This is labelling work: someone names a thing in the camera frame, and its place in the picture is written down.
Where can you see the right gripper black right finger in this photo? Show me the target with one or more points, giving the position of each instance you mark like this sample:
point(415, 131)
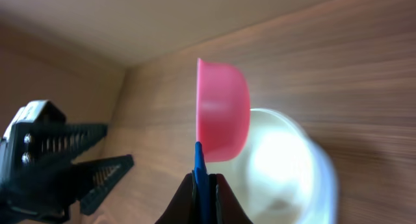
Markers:
point(225, 208)

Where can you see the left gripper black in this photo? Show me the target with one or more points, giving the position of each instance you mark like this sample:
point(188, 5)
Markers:
point(37, 150)

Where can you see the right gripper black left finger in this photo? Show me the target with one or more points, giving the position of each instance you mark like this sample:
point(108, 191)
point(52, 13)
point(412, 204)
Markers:
point(181, 209)

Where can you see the pink scoop blue handle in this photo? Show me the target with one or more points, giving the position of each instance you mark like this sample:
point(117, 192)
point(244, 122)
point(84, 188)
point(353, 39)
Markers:
point(222, 123)

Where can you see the white bowl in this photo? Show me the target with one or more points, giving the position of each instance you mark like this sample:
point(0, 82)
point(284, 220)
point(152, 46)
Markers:
point(281, 176)

